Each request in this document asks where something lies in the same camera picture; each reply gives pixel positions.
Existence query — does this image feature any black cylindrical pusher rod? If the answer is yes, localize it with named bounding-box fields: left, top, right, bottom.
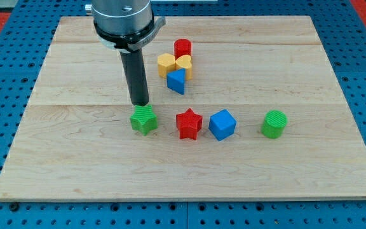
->
left=120, top=49, right=149, bottom=106

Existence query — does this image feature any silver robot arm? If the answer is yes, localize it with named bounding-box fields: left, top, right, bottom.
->
left=85, top=0, right=166, bottom=106

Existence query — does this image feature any blue triangle block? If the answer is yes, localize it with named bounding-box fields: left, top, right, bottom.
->
left=166, top=69, right=186, bottom=95

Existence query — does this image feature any green star block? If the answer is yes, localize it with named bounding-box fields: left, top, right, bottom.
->
left=130, top=104, right=158, bottom=135

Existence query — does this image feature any red star block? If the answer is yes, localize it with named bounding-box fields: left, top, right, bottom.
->
left=176, top=108, right=203, bottom=140

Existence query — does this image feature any yellow hexagon block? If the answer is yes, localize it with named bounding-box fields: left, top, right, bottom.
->
left=157, top=53, right=176, bottom=78

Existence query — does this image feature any red cylinder block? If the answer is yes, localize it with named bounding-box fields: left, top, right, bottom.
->
left=173, top=38, right=192, bottom=59

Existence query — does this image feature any yellow heart block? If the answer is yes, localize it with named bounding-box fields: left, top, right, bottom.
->
left=175, top=55, right=193, bottom=80

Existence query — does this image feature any blue cube block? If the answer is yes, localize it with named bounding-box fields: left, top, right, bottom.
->
left=208, top=109, right=237, bottom=141

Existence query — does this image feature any light wooden board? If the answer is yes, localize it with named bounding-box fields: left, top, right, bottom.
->
left=0, top=16, right=366, bottom=202

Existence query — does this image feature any green cylinder block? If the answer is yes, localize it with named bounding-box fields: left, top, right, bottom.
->
left=261, top=110, right=288, bottom=139

